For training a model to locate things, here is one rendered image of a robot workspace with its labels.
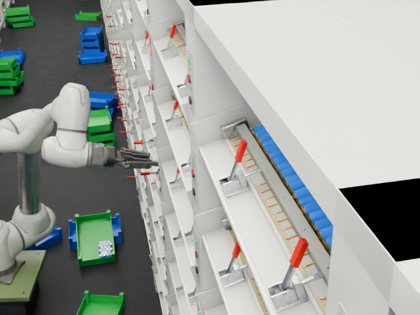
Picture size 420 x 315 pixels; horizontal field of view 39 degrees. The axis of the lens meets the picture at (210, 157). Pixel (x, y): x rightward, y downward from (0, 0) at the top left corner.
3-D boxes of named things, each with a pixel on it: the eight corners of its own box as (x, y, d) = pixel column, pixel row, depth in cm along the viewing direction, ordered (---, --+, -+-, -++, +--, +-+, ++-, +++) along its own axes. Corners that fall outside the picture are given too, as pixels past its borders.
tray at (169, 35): (195, 144, 120) (174, 85, 113) (157, 55, 173) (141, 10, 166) (287, 109, 121) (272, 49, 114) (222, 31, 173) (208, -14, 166)
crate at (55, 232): (5, 236, 350) (2, 225, 347) (33, 221, 364) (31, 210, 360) (34, 255, 333) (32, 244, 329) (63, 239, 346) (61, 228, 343)
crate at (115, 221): (70, 250, 337) (68, 239, 333) (70, 230, 354) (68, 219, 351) (122, 242, 342) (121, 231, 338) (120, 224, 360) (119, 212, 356)
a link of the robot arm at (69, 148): (87, 170, 201) (90, 132, 201) (40, 166, 197) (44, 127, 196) (84, 167, 212) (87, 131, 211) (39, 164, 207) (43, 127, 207)
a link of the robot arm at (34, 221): (5, 238, 293) (42, 219, 307) (24, 257, 286) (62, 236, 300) (-3, 111, 247) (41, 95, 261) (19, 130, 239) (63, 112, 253)
